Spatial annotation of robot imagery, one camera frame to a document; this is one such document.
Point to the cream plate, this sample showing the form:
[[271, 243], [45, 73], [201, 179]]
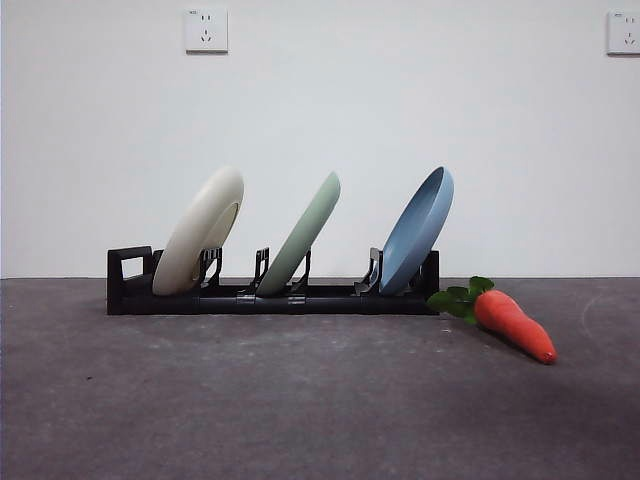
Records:
[[200, 230]]

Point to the green plate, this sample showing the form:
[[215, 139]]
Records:
[[300, 240]]

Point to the orange carrot with green leaves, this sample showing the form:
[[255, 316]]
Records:
[[510, 320]]

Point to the white wall socket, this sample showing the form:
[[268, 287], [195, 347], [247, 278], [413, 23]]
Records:
[[206, 30], [625, 32]]

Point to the black plate rack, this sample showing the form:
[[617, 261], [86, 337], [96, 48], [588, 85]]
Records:
[[325, 305]]

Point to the blue plate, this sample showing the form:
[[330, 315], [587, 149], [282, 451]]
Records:
[[410, 245]]

